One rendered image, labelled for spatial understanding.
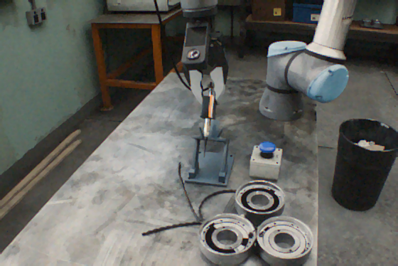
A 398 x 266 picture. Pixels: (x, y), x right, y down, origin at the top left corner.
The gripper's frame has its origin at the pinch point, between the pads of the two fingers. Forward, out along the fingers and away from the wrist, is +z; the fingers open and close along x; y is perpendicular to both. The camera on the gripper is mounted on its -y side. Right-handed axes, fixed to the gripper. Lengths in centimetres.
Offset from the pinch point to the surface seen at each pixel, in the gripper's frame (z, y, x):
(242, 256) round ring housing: 17.4, -28.0, -7.7
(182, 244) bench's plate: 18.9, -24.2, 4.3
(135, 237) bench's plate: 17.9, -23.8, 13.9
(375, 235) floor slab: 106, 59, -68
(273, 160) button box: 16.0, -0.2, -13.5
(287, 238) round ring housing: 19.5, -21.7, -15.9
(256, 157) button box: 15.6, 0.5, -9.5
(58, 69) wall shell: 33, 144, 135
